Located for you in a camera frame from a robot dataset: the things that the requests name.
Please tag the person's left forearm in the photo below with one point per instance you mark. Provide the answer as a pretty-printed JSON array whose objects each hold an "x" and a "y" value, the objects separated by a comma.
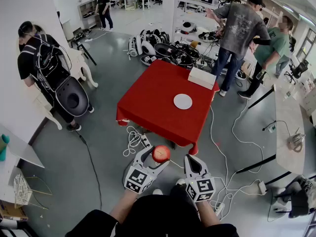
[{"x": 123, "y": 206}]

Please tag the black grey-rimmed backpack shell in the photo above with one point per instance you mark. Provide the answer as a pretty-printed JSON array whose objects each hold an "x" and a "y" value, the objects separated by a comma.
[{"x": 71, "y": 99}]

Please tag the person's white shoe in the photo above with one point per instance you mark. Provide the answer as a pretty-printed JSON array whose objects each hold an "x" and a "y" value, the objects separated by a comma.
[
  {"x": 158, "y": 192},
  {"x": 180, "y": 181}
]

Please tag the white open cabinet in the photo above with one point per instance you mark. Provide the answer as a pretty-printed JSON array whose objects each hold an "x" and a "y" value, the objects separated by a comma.
[{"x": 86, "y": 9}]

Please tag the white cardboard box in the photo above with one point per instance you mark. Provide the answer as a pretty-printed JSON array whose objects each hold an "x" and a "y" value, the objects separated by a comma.
[{"x": 201, "y": 76}]

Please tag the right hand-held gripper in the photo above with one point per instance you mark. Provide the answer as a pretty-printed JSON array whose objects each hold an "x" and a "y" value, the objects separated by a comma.
[{"x": 201, "y": 190}]

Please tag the person's right white shoe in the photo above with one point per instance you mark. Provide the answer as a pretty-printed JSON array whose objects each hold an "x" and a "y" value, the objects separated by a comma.
[{"x": 180, "y": 181}]

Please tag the red apple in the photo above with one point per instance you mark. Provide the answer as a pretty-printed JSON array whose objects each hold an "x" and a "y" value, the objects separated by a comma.
[{"x": 161, "y": 154}]

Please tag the table with red cloth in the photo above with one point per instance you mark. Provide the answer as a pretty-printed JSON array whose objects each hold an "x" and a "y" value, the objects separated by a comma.
[{"x": 153, "y": 95}]

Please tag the teal plastic object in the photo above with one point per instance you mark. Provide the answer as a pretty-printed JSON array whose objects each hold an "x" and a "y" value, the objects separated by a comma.
[{"x": 3, "y": 144}]

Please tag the white round plate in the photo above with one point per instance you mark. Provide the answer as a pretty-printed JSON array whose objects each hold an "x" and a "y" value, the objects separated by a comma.
[{"x": 183, "y": 101}]

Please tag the black office chair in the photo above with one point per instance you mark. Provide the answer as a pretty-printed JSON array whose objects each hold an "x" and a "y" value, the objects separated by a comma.
[{"x": 298, "y": 69}]

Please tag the person's left white shoe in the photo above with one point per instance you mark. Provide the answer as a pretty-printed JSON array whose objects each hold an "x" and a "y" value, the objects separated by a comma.
[{"x": 158, "y": 192}]

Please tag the long grey table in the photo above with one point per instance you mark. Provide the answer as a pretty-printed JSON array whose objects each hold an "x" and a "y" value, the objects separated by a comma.
[{"x": 287, "y": 112}]

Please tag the white power strip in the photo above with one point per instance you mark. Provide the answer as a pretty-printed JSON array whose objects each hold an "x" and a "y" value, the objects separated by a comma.
[
  {"x": 219, "y": 208},
  {"x": 146, "y": 141},
  {"x": 262, "y": 187}
]

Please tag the white side desk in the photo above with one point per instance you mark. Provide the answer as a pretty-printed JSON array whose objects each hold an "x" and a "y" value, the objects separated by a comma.
[{"x": 19, "y": 149}]

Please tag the clear water bottle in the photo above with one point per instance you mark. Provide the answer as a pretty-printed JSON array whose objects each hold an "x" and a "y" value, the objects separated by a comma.
[
  {"x": 271, "y": 129},
  {"x": 288, "y": 94}
]

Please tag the brown cardboard box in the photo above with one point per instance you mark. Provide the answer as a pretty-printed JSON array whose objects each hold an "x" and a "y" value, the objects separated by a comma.
[{"x": 12, "y": 211}]

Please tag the person's right forearm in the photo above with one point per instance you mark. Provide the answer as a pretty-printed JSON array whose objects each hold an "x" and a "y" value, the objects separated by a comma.
[{"x": 207, "y": 213}]

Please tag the smartphone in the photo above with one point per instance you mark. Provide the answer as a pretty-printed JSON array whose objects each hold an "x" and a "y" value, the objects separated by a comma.
[{"x": 260, "y": 74}]

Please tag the black metal stand legs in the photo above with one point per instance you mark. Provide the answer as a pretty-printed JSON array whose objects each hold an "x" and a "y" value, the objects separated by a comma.
[{"x": 87, "y": 53}]

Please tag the pile of black white shells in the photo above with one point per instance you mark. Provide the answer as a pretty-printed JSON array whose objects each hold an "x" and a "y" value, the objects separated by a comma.
[{"x": 163, "y": 49}]

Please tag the white carved-leg table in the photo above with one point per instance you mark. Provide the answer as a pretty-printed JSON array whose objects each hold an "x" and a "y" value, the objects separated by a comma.
[{"x": 85, "y": 68}]

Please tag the person's black clothing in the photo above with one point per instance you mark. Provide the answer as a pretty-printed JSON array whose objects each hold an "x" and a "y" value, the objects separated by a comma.
[{"x": 153, "y": 213}]

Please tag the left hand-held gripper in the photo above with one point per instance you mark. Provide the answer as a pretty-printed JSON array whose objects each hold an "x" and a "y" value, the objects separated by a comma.
[{"x": 138, "y": 179}]

